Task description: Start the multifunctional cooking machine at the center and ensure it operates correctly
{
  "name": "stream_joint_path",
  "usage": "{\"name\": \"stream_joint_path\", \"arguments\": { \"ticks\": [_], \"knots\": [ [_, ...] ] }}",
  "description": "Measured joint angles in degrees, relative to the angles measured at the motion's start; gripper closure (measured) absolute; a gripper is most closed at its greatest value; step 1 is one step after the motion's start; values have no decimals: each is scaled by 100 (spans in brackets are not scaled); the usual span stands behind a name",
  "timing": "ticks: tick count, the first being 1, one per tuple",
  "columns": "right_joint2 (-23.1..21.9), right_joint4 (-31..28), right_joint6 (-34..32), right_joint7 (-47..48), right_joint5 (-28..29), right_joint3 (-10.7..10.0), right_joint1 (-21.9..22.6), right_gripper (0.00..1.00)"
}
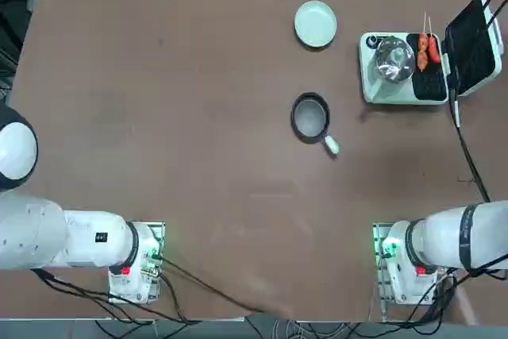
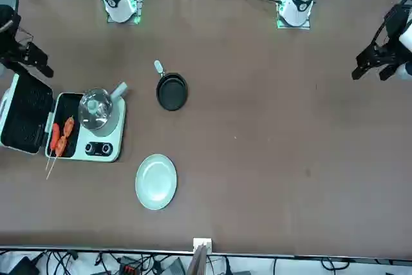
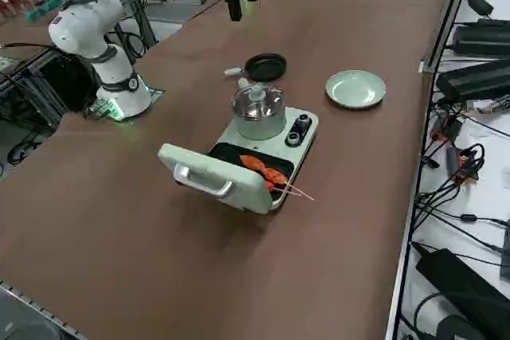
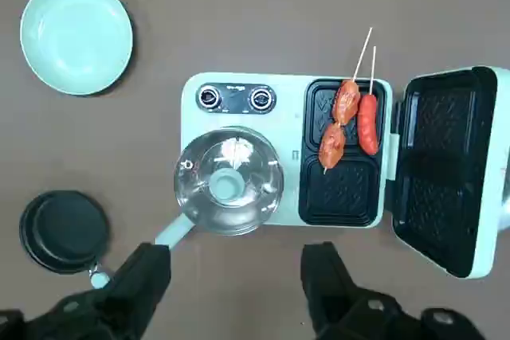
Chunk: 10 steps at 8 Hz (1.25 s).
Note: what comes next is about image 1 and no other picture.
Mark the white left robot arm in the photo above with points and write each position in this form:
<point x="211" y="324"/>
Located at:
<point x="83" y="239"/>

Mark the light green multifunctional cooking machine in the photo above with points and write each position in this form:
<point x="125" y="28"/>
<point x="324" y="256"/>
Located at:
<point x="470" y="49"/>

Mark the light green round plate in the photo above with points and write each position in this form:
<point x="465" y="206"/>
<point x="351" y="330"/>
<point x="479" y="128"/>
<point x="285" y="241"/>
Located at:
<point x="315" y="23"/>

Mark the sausage skewer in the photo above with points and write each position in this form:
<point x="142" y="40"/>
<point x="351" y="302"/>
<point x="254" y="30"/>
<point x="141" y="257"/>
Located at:
<point x="422" y="57"/>
<point x="433" y="51"/>

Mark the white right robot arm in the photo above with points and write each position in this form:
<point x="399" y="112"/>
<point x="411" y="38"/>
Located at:
<point x="440" y="236"/>

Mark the glass lidded pot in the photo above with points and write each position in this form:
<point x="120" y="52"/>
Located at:
<point x="391" y="63"/>

